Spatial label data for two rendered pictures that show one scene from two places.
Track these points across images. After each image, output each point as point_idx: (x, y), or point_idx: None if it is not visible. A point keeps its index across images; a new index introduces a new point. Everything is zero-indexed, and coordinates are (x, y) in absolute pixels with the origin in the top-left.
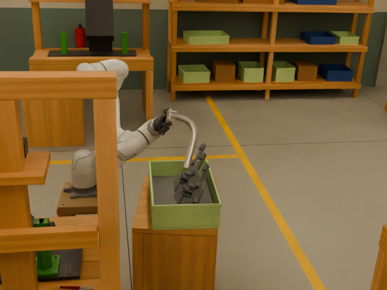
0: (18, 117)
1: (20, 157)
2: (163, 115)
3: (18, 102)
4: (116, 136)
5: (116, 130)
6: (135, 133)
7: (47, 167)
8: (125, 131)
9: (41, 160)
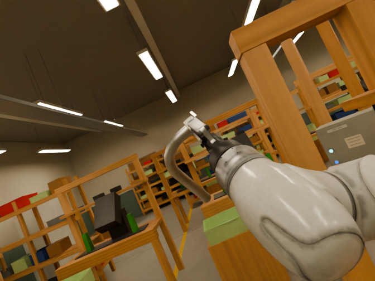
0: (347, 33)
1: (361, 74)
2: (211, 132)
3: (346, 15)
4: (256, 98)
5: (254, 93)
6: (325, 170)
7: (362, 101)
8: (361, 158)
9: (371, 91)
